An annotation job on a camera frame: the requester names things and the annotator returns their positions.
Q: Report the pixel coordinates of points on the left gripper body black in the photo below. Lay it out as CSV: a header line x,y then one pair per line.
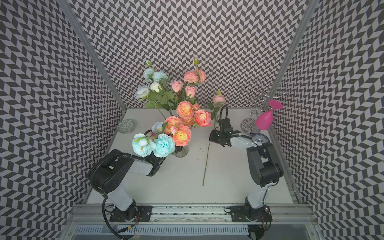
x,y
159,159

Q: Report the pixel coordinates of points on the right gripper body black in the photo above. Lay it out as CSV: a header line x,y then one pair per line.
x,y
220,137

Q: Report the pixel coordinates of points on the clear glass vase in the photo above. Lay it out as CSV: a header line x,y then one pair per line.
x,y
181,152

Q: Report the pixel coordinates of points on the small pink bud stem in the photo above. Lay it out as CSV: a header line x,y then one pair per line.
x,y
218,101

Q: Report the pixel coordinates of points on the pink rose stem tall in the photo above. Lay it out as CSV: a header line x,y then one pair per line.
x,y
187,88

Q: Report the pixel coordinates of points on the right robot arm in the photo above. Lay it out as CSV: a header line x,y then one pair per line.
x,y
264,164

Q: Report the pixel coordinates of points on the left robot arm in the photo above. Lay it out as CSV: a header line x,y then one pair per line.
x,y
106,176

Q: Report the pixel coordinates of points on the teal peony flower stem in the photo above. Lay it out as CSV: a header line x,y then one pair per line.
x,y
155,142

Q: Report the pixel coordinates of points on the blue white ceramic bowl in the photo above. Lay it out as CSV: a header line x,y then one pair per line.
x,y
259,138

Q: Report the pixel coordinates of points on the magenta plastic wine glass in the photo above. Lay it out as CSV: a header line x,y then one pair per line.
x,y
265,120

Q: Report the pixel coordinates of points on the white blue rose stem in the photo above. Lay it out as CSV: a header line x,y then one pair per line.
x,y
156,93

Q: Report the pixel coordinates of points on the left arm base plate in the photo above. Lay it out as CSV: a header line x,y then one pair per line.
x,y
132,215

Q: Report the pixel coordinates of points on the metal wire glass rack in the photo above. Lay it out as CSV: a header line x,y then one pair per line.
x,y
261,105

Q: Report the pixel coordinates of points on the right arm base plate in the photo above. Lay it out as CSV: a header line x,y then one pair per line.
x,y
246,213

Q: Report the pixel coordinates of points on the aluminium front rail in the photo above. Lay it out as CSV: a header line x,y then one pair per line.
x,y
296,214

